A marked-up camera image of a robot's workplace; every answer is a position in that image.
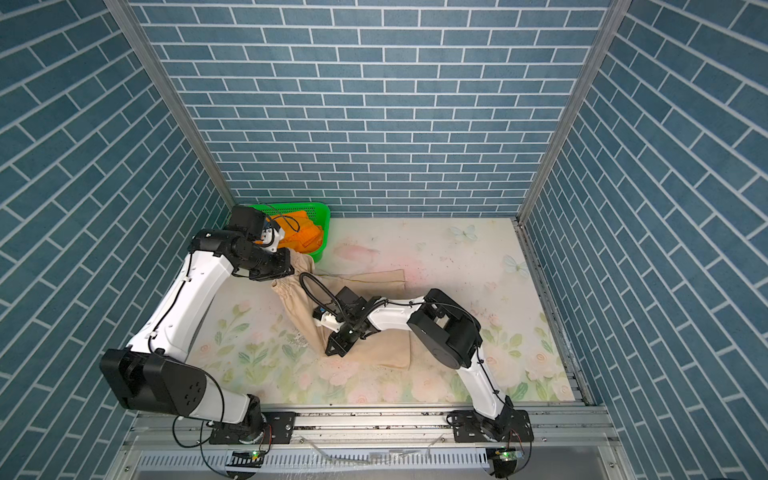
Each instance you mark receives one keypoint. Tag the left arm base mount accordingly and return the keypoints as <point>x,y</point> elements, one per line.
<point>262,428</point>

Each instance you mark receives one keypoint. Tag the beige drawstring shorts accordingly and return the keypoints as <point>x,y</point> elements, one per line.
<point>387,348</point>

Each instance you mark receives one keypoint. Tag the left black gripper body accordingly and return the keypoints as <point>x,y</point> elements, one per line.
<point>265,264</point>

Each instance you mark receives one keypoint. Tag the orange shorts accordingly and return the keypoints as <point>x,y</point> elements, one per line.
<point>301,233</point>

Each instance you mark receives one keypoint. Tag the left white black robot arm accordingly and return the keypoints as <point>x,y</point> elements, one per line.
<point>151,373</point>

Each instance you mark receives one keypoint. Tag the aluminium corner post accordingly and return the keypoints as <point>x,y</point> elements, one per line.
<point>614,16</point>
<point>129,25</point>

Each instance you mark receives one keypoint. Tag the right aluminium corner post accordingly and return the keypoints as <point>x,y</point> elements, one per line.
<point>614,16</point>

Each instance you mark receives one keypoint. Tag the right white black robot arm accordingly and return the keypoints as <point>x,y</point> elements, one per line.
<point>447,330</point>

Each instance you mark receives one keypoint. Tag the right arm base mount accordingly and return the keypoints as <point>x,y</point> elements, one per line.
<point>489,427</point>

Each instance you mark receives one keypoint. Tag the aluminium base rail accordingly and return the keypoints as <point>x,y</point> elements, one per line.
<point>570,441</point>

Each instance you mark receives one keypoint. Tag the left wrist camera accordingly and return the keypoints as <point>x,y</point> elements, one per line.
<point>256,226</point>

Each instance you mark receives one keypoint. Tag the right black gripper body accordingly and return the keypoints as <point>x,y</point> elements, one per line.
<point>345,337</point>

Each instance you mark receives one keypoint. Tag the left aluminium corner post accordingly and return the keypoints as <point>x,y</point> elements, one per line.
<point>129,25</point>

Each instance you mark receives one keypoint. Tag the green plastic basket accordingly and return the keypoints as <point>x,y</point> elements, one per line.
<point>317,212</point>

